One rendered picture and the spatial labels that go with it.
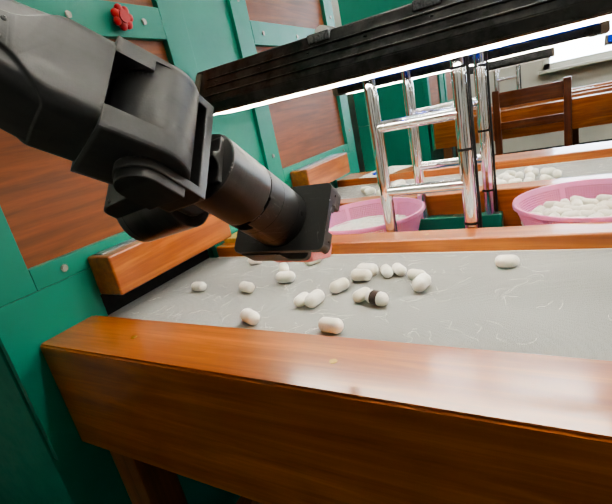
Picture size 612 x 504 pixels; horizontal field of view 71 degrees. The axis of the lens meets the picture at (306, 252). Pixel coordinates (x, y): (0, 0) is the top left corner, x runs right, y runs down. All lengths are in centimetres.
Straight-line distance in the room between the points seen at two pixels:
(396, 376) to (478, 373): 7
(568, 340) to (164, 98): 43
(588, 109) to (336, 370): 299
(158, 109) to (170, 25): 76
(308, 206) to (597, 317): 34
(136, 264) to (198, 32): 57
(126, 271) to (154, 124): 52
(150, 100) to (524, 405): 34
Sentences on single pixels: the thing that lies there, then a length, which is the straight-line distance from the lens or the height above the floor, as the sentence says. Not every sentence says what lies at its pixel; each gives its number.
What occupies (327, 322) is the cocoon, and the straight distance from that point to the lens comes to 55.
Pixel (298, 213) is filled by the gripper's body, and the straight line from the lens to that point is 38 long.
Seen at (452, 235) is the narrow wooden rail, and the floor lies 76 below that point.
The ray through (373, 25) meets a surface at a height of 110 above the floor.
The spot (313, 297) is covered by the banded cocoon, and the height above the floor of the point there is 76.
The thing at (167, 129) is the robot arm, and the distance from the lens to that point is 28.
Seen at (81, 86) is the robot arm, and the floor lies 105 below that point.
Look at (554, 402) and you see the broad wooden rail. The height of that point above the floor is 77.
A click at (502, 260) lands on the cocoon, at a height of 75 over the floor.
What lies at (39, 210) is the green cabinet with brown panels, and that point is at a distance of 79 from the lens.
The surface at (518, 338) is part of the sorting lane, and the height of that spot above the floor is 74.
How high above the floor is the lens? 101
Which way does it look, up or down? 17 degrees down
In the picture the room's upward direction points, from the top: 12 degrees counter-clockwise
